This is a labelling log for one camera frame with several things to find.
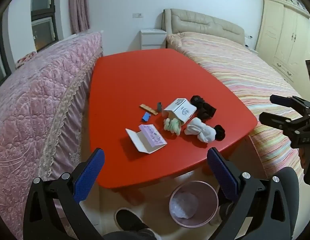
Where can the small wooden block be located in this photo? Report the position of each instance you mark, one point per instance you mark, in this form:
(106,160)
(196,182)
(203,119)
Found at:
(148,109)

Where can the pale green crumpled cloth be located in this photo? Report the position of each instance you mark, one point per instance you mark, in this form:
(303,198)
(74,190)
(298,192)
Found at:
(173,127)

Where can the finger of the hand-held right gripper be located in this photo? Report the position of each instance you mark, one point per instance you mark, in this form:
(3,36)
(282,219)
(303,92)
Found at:
(282,100)
(272,119)

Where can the black white-soled shoe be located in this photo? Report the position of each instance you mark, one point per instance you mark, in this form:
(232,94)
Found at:
(127,220)

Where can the cream wardrobe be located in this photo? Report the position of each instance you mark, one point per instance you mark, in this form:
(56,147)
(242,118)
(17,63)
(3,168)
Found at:
(282,42)

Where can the small blue packet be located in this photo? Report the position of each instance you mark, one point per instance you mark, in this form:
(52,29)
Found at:
(146,117)

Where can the person's left trouser leg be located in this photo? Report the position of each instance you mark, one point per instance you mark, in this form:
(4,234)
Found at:
(130,234)

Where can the black hair scrunchie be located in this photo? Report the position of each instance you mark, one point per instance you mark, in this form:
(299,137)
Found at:
(219,133)

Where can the dark framed window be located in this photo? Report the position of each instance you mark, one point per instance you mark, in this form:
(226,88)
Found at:
(42,30)

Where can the open white carton purple label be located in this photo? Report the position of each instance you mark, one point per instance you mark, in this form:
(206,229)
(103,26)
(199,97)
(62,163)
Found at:
(145,142)

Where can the small dark grey object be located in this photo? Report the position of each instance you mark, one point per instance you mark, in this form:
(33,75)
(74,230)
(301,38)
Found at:
(159,107)

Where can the red patterned pillow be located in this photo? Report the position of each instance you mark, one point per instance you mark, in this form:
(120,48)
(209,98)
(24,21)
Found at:
(25,58)

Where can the white nightstand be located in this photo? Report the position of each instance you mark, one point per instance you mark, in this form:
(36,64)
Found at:
(152,38)

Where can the pink curtain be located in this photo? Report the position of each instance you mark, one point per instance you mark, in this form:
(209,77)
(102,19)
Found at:
(78,5)

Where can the white crumpled cloth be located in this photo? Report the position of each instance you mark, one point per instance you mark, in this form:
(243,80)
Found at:
(199,130)

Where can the person's right hand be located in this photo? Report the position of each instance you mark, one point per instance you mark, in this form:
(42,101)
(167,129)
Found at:
(305,158)

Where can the beige padded headboard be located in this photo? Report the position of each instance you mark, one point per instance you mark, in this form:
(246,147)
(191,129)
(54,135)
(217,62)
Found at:
(202,21)

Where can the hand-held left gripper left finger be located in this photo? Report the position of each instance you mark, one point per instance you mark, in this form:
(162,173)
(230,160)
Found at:
(91,168)

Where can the white cardboard box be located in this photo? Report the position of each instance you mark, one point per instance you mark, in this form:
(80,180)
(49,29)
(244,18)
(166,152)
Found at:
(181,110)

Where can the pink quilted bed cover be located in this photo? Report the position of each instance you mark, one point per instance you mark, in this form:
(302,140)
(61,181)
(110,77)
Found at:
(40,100)

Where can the pink waste bin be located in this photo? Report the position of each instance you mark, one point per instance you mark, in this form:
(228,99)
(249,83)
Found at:
(207,205)

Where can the white plastic bag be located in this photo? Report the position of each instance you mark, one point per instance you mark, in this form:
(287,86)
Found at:
(182,205)

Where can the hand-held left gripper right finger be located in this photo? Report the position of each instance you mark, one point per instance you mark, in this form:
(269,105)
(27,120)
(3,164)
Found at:
(221,171)

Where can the white wall socket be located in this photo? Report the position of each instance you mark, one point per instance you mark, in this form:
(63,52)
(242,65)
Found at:
(138,15)
(248,37)

